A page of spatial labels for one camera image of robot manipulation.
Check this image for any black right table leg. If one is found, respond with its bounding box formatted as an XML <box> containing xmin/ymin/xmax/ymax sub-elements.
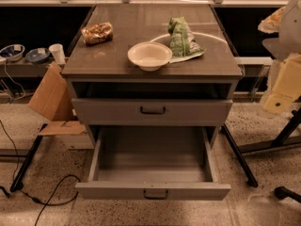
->
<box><xmin>221</xmin><ymin>124</ymin><xmax>258</xmax><ymax>187</ymax></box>

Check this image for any black table leg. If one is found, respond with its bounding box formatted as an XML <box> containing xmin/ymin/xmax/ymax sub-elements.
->
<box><xmin>221</xmin><ymin>124</ymin><xmax>258</xmax><ymax>187</ymax></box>
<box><xmin>9</xmin><ymin>135</ymin><xmax>43</xmax><ymax>192</ymax></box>

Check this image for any grey open lower drawer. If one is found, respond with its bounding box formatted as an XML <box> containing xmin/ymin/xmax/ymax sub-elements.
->
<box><xmin>76</xmin><ymin>126</ymin><xmax>230</xmax><ymax>201</ymax></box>

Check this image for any blue bowl right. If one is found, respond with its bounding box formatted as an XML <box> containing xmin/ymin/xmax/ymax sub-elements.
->
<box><xmin>25</xmin><ymin>48</ymin><xmax>50</xmax><ymax>64</ymax></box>

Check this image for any brown snack bag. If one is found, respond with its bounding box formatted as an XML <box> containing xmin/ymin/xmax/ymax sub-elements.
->
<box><xmin>81</xmin><ymin>23</ymin><xmax>113</xmax><ymax>45</ymax></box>

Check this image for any green jalapeno chip bag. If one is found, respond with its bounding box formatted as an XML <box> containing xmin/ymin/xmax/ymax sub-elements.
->
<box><xmin>167</xmin><ymin>17</ymin><xmax>205</xmax><ymax>63</ymax></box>

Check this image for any grey drawer cabinet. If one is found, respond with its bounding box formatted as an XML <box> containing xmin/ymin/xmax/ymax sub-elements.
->
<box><xmin>62</xmin><ymin>4</ymin><xmax>242</xmax><ymax>141</ymax></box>

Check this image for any brown cardboard box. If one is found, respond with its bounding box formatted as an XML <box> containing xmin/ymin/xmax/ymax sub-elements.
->
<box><xmin>28</xmin><ymin>62</ymin><xmax>86</xmax><ymax>136</ymax></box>

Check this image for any white paper bowl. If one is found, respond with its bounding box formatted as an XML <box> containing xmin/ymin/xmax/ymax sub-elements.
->
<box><xmin>128</xmin><ymin>41</ymin><xmax>172</xmax><ymax>72</ymax></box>

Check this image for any grey upper closed drawer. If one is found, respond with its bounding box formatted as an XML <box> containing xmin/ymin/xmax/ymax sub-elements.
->
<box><xmin>71</xmin><ymin>98</ymin><xmax>232</xmax><ymax>126</ymax></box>

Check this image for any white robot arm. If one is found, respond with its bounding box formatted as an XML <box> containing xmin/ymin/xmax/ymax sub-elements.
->
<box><xmin>258</xmin><ymin>0</ymin><xmax>301</xmax><ymax>114</ymax></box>

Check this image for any white paper cup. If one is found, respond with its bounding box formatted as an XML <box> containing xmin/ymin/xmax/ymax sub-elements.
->
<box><xmin>49</xmin><ymin>43</ymin><xmax>65</xmax><ymax>65</ymax></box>

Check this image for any black left table leg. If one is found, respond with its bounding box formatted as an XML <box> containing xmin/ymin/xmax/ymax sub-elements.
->
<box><xmin>9</xmin><ymin>135</ymin><xmax>43</xmax><ymax>192</ymax></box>

